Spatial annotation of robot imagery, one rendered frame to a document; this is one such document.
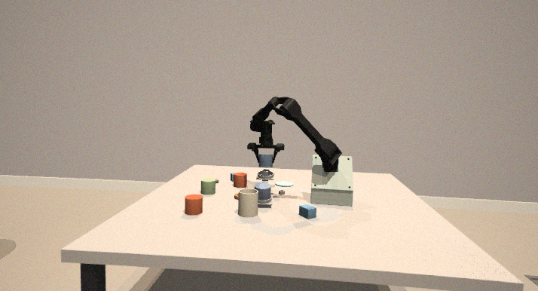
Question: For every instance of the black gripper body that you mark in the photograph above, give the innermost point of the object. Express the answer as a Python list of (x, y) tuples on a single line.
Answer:
[(266, 143)]

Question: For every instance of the orange cylinder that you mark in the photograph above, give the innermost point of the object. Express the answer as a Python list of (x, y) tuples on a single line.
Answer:
[(193, 204), (240, 180)]

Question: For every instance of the tan cup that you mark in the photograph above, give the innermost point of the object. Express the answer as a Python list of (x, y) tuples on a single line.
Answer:
[(248, 202)]

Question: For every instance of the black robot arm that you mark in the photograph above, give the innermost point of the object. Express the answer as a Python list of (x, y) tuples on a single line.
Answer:
[(290, 109)]

